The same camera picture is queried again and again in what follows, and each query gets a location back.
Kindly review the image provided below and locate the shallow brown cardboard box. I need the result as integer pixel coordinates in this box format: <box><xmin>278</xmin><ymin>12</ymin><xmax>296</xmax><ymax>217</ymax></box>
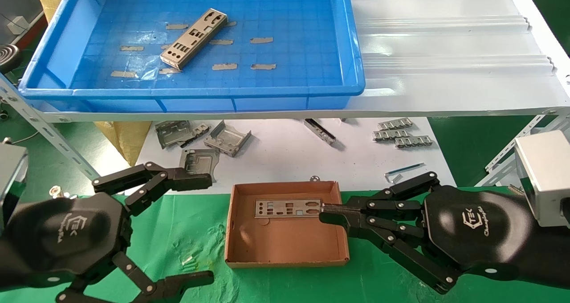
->
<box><xmin>224</xmin><ymin>180</ymin><xmax>350</xmax><ymax>268</ymax></box>

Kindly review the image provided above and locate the white cable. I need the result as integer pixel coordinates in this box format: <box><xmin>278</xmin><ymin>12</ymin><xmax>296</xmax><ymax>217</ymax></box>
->
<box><xmin>7</xmin><ymin>131</ymin><xmax>41</xmax><ymax>147</ymax></box>

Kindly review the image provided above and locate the thin metal rod tool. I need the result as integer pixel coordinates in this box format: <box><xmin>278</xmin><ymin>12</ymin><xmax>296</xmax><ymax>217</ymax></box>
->
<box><xmin>385</xmin><ymin>163</ymin><xmax>426</xmax><ymax>184</ymax></box>

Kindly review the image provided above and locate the white wall socket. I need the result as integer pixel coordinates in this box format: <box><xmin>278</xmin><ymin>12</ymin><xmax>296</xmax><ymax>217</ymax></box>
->
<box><xmin>8</xmin><ymin>16</ymin><xmax>29</xmax><ymax>35</ymax></box>

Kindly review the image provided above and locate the white paper sheet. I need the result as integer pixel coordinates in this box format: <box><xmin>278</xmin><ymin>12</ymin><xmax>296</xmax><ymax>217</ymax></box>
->
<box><xmin>125</xmin><ymin>117</ymin><xmax>457</xmax><ymax>196</ymax></box>

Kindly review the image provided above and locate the blue plastic tray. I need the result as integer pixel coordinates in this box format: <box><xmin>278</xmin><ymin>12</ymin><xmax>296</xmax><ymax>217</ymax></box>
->
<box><xmin>19</xmin><ymin>0</ymin><xmax>366</xmax><ymax>113</ymax></box>

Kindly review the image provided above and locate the black coiled round object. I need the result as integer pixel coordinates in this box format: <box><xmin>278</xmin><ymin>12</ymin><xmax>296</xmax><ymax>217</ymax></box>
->
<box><xmin>0</xmin><ymin>44</ymin><xmax>20</xmax><ymax>74</ymax></box>

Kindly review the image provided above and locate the green cloth mat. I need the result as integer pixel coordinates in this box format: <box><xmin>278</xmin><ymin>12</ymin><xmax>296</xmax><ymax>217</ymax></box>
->
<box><xmin>0</xmin><ymin>185</ymin><xmax>570</xmax><ymax>303</ymax></box>

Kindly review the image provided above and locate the perforated grey metal shelf strut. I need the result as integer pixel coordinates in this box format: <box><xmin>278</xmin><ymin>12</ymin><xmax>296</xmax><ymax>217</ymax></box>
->
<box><xmin>476</xmin><ymin>118</ymin><xmax>570</xmax><ymax>188</ymax></box>
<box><xmin>484</xmin><ymin>111</ymin><xmax>562</xmax><ymax>172</ymax></box>
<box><xmin>0</xmin><ymin>74</ymin><xmax>102</xmax><ymax>182</ymax></box>

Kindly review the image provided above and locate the folded grey metal bracket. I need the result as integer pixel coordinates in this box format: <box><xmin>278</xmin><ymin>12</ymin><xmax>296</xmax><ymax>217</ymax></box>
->
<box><xmin>155</xmin><ymin>120</ymin><xmax>196</xmax><ymax>150</ymax></box>

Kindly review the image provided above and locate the narrow grey metal strip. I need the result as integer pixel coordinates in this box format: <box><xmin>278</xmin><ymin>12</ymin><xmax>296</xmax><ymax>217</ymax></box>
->
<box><xmin>304</xmin><ymin>119</ymin><xmax>337</xmax><ymax>146</ymax></box>

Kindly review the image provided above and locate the silver binder clip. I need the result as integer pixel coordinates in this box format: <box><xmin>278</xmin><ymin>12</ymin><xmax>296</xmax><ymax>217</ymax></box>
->
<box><xmin>49</xmin><ymin>185</ymin><xmax>78</xmax><ymax>200</ymax></box>

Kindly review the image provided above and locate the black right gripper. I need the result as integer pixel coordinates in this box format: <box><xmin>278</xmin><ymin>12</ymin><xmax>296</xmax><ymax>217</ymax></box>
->
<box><xmin>319</xmin><ymin>172</ymin><xmax>570</xmax><ymax>295</ymax></box>

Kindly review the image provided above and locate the grey metal tray bracket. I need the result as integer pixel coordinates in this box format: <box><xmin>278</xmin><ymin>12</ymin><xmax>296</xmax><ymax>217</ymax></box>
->
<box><xmin>204</xmin><ymin>120</ymin><xmax>252</xmax><ymax>157</ymax></box>

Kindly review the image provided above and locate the toothed grey metal strip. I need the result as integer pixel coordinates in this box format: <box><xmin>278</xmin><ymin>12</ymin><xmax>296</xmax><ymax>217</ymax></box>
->
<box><xmin>372</xmin><ymin>129</ymin><xmax>411</xmax><ymax>142</ymax></box>
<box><xmin>395</xmin><ymin>135</ymin><xmax>434</xmax><ymax>149</ymax></box>
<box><xmin>378</xmin><ymin>118</ymin><xmax>413</xmax><ymax>131</ymax></box>

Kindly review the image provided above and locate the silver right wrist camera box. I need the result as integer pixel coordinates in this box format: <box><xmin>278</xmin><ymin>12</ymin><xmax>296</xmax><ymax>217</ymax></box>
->
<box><xmin>514</xmin><ymin>130</ymin><xmax>570</xmax><ymax>228</ymax></box>

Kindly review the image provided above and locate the flat silver IO shield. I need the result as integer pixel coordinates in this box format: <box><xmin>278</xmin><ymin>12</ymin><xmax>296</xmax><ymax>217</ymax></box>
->
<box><xmin>254</xmin><ymin>199</ymin><xmax>324</xmax><ymax>218</ymax></box>

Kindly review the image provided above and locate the stamped grey metal plate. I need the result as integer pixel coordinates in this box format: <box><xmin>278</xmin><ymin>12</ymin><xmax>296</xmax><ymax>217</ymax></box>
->
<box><xmin>179</xmin><ymin>148</ymin><xmax>220</xmax><ymax>183</ymax></box>

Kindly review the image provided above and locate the white corrugated shelf board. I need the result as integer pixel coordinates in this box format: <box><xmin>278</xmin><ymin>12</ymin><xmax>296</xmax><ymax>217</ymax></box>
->
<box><xmin>27</xmin><ymin>0</ymin><xmax>570</xmax><ymax>123</ymax></box>

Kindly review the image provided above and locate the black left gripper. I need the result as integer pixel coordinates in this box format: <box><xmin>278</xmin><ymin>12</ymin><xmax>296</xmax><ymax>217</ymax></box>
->
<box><xmin>0</xmin><ymin>162</ymin><xmax>215</xmax><ymax>303</ymax></box>

